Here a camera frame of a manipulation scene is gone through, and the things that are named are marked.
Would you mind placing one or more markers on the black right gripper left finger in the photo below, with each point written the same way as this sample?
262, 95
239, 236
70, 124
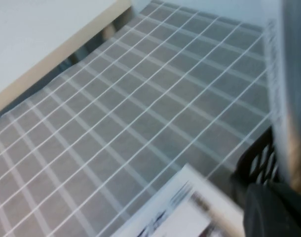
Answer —
261, 214

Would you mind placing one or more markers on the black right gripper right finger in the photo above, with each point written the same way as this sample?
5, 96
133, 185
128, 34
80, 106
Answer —
297, 217

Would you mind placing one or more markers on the white book with black lettering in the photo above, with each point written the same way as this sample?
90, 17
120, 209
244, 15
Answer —
190, 209

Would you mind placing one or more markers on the grey checked tablecloth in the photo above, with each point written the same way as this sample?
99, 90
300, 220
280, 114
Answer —
116, 111

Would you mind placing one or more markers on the white board with beige edge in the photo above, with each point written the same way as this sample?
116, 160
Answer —
29, 37

